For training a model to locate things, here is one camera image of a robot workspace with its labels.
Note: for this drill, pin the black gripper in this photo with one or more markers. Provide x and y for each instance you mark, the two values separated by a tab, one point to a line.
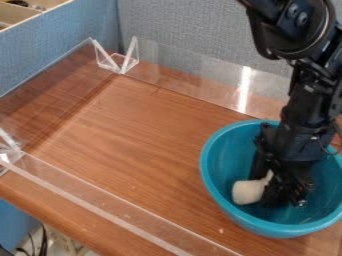
287	151

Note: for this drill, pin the white brown toy mushroom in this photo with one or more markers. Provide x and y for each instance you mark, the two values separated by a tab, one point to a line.
247	191

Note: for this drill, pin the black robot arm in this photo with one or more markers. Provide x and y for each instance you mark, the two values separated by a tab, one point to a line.
298	30

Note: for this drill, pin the blue plastic bowl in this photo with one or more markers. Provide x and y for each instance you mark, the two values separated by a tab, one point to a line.
224	164

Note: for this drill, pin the clear acrylic front barrier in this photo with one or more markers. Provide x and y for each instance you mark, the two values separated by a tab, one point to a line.
147	225

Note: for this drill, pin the clear acrylic barrier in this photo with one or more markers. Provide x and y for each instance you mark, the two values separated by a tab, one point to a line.
37	106
147	225
232	86

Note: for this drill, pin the clear acrylic back barrier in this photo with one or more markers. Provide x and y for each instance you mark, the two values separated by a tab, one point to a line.
232	86

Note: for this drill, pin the clear acrylic left barrier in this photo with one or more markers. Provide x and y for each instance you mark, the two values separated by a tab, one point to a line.
37	106

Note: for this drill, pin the wooden shelf unit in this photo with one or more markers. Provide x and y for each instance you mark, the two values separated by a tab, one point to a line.
19	11

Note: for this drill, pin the clear acrylic corner bracket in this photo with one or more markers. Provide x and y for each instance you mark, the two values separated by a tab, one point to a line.
117	63

